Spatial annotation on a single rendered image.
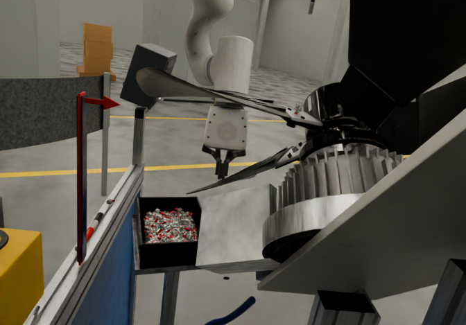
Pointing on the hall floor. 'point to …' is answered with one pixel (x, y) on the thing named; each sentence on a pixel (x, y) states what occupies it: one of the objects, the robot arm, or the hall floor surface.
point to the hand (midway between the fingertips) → (221, 170)
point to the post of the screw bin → (169, 298)
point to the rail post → (133, 278)
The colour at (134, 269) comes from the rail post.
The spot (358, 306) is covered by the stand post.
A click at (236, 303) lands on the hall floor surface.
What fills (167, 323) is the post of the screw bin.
